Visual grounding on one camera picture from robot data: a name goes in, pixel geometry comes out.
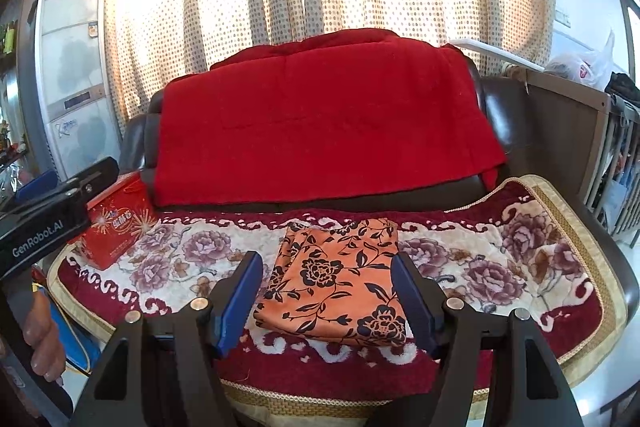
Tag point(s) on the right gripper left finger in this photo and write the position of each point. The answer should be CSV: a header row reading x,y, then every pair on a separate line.
x,y
160,371

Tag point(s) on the orange floral garment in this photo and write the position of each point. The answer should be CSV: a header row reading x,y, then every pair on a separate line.
x,y
336,285

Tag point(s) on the person left hand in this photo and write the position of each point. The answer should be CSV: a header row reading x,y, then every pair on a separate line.
x,y
41,333

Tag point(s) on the blue yellow bag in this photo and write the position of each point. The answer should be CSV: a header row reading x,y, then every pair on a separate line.
x,y
81,349

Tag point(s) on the red gift box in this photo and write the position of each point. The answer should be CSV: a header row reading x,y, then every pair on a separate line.
x,y
119,216

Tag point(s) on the floral plush seat blanket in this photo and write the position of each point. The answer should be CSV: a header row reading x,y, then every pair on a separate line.
x,y
519,247

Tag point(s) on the wooden crib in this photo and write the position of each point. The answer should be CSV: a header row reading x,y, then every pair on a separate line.
x,y
592,138

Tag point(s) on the dark leather sofa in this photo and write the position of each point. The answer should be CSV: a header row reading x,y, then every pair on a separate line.
x,y
501,99

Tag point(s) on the red blanket on sofa back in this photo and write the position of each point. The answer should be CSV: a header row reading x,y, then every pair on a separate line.
x,y
356,112

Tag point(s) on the white plastic bag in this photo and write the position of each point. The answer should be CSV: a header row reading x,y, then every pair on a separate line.
x,y
592,69

